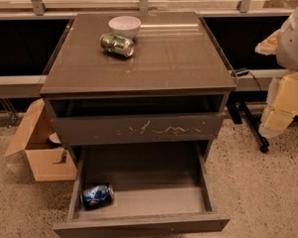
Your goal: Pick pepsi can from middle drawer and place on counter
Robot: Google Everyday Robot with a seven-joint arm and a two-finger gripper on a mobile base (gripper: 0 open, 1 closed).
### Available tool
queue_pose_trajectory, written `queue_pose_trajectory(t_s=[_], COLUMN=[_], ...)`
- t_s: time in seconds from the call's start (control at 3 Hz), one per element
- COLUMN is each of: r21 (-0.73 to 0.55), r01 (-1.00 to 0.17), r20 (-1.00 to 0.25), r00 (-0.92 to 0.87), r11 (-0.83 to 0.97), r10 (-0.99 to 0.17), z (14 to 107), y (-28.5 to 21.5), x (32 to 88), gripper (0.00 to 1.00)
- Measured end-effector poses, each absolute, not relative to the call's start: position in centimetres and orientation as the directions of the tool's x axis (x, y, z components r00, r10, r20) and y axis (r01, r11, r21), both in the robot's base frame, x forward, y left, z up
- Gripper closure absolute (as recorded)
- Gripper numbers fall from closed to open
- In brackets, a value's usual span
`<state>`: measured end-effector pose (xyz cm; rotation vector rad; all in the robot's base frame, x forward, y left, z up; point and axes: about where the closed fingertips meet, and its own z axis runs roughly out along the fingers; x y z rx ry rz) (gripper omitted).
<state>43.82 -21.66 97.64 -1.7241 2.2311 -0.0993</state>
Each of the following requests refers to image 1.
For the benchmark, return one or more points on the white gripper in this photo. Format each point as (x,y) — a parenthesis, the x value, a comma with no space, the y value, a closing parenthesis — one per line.
(294,49)

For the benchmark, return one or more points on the blue pepsi can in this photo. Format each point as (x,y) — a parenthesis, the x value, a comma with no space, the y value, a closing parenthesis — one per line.
(97,195)

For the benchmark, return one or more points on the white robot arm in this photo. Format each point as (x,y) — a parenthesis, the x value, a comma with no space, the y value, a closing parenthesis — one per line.
(282,97)

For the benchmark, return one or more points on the grey drawer cabinet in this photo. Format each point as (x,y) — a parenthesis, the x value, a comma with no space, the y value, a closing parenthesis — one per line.
(176,69)

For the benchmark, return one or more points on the green soda can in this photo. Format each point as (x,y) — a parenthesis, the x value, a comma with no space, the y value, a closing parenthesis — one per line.
(115,44)

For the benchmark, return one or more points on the open grey middle drawer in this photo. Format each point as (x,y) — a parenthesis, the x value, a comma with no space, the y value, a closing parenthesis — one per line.
(159,189)

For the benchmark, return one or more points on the scratched grey top drawer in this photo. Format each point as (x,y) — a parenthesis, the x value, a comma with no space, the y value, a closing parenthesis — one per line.
(107,130)

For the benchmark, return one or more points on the black caster stand leg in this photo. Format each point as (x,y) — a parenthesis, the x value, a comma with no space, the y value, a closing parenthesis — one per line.
(234,109)

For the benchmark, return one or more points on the white ceramic bowl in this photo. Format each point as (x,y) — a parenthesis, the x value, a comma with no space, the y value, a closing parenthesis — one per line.
(125,26)

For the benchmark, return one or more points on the open cardboard box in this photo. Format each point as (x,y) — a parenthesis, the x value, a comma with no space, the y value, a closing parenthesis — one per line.
(48,160)

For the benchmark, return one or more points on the grey metal window rail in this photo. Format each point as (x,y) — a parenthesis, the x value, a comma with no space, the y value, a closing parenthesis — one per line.
(29,86)

